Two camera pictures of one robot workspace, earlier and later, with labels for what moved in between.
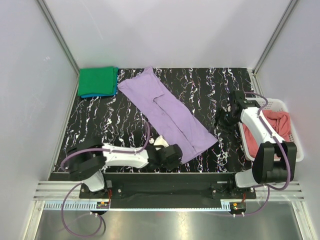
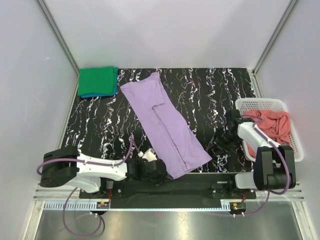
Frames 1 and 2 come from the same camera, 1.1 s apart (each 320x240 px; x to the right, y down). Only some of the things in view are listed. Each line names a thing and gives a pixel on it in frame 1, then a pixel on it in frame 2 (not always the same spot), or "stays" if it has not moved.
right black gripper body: [223, 119] → [221, 139]
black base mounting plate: [169, 187] stays
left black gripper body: [173, 153] → [160, 171]
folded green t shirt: [97, 80] stays
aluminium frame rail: [71, 191] stays
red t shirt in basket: [280, 121] stays
